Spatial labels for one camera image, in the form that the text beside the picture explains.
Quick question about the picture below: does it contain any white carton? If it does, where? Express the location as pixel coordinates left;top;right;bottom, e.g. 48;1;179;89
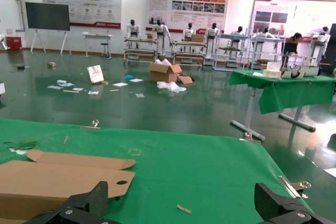
262;61;281;78

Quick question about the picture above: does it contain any red box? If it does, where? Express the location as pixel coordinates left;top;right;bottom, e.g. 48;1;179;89
6;36;23;51

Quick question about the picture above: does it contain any black stool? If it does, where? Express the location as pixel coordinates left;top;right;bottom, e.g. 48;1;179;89
100;42;111;59

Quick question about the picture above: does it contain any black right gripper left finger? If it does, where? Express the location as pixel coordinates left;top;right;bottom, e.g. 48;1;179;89
26;181;109;224

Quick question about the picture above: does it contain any red white paper bag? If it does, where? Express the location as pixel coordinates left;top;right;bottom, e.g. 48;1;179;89
87;65;105;85

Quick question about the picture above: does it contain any red white wall poster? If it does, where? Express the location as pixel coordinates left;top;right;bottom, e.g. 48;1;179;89
40;0;122;29
146;0;230;35
249;0;336;44

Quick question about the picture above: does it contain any silver binder clip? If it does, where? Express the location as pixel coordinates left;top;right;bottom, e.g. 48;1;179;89
277;175;312;199
80;120;101;131
240;131;262;145

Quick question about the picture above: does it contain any white humanoid robot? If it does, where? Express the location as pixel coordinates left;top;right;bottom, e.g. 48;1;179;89
204;23;220;59
228;26;246;51
253;27;276;62
309;26;330;66
152;18;174;59
182;22;195;51
127;19;141;49

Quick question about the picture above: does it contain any green cloth covered table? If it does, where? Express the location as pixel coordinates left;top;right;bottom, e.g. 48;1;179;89
228;69;336;142

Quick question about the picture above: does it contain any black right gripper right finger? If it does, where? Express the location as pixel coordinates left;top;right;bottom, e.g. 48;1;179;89
254;183;336;224

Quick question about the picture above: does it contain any white frame workbench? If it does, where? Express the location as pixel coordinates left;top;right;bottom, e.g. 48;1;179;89
213;34;249;71
248;36;286;70

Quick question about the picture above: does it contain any white desk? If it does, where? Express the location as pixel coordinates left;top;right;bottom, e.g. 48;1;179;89
83;31;113;59

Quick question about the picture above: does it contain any green tablecloth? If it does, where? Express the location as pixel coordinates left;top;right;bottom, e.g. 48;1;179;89
0;118;314;224

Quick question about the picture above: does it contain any black monitor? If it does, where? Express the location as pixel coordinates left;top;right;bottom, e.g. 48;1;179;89
283;42;298;54

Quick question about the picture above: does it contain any white black printed box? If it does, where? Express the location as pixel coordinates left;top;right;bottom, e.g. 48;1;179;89
280;66;320;80

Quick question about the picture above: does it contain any person in brown top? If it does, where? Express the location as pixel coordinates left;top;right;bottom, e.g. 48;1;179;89
281;32;303;70

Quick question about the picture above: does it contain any white plastic packing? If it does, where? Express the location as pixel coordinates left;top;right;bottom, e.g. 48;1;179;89
156;81;187;93

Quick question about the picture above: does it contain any black display board on stand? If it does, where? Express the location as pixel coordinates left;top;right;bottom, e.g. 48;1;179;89
25;2;72;56

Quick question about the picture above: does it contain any empty brown cardboard box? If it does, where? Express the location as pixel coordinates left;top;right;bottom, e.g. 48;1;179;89
0;149;137;222

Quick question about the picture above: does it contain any large open cardboard box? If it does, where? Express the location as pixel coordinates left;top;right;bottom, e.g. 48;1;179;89
148;61;194;84

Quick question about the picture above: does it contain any metal frame workbench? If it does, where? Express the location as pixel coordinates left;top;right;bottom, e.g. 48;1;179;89
172;39;206;69
123;36;158;65

